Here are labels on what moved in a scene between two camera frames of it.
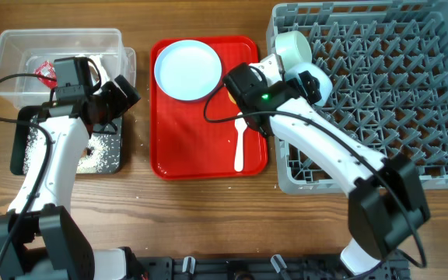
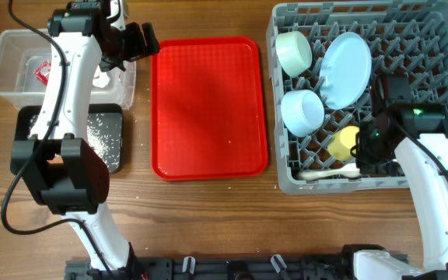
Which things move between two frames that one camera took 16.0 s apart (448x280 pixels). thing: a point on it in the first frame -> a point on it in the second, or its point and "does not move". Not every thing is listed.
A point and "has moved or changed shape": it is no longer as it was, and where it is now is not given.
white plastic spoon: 240,125 -> 350,170
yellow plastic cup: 232,98 has moved or changed shape
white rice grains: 103,154 does not move
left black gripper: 122,103 -> 139,49
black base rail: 395,267 does not move
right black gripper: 309,88 -> 367,166
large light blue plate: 187,70 -> 346,70
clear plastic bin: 23,68 does not move
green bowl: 293,48 does not move
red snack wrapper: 46,69 does not move
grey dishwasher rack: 402,84 does not move
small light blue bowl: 325,82 has moved or changed shape
